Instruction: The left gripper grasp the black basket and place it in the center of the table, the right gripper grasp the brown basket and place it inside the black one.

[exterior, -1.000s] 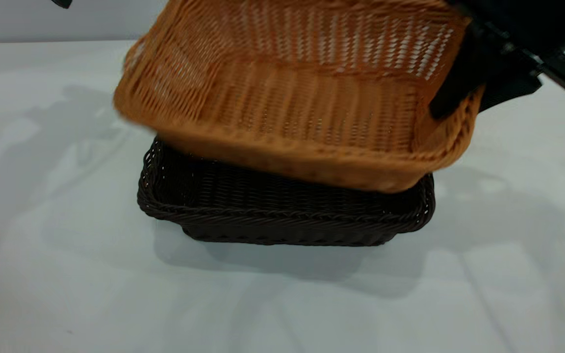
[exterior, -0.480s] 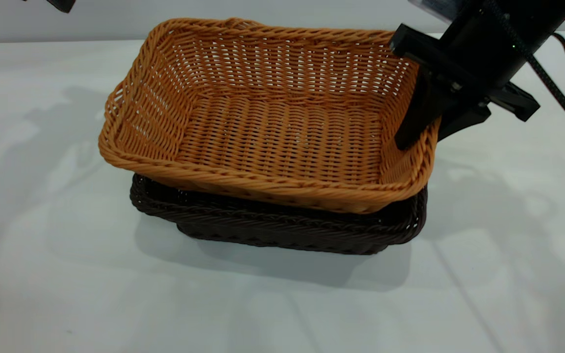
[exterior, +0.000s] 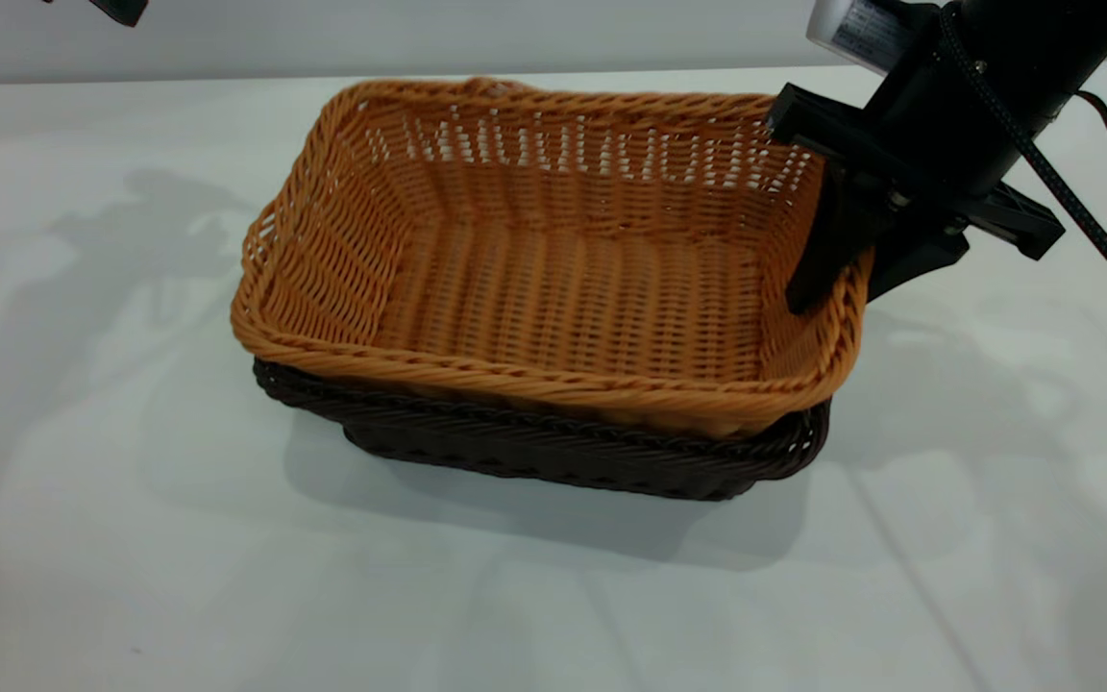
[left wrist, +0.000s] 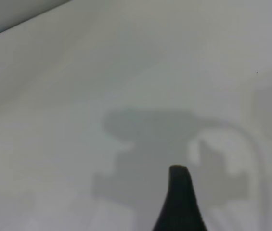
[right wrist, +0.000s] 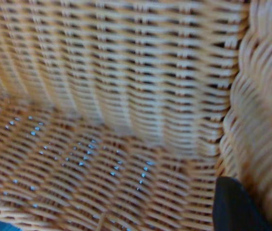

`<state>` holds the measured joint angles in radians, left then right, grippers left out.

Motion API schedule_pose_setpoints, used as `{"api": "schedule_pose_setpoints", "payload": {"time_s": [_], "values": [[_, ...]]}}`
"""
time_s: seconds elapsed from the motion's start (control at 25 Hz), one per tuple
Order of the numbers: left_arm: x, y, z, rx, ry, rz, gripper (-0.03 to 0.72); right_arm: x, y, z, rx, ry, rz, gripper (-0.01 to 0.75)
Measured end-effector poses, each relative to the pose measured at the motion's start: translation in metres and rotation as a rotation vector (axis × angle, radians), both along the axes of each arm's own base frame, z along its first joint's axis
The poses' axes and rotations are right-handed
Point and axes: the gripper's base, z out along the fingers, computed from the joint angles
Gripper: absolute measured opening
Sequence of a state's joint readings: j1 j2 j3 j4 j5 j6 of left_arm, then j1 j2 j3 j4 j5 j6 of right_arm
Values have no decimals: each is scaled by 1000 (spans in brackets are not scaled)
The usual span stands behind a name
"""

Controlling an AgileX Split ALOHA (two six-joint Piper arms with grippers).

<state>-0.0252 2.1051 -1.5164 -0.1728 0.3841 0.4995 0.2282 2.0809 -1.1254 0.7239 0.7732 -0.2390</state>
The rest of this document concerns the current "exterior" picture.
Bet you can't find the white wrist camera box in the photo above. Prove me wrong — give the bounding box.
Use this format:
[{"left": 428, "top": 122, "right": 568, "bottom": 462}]
[{"left": 806, "top": 0, "right": 915, "bottom": 76}]

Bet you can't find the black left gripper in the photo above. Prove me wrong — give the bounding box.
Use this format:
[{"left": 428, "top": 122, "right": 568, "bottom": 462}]
[{"left": 44, "top": 0, "right": 149, "bottom": 28}]

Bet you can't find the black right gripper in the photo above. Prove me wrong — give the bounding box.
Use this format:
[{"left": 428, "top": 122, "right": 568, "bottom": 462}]
[{"left": 767, "top": 19, "right": 1066, "bottom": 316}]

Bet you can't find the orange woven plastic basket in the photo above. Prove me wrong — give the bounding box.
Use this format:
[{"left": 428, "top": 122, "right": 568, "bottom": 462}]
[{"left": 230, "top": 77, "right": 873, "bottom": 441}]

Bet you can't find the black braided cable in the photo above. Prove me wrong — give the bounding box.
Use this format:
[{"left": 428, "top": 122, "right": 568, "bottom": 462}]
[{"left": 938, "top": 0, "right": 1107, "bottom": 335}]

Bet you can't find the black woven plastic basket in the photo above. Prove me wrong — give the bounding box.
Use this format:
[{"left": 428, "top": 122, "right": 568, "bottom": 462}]
[{"left": 253, "top": 358, "right": 831, "bottom": 503}]

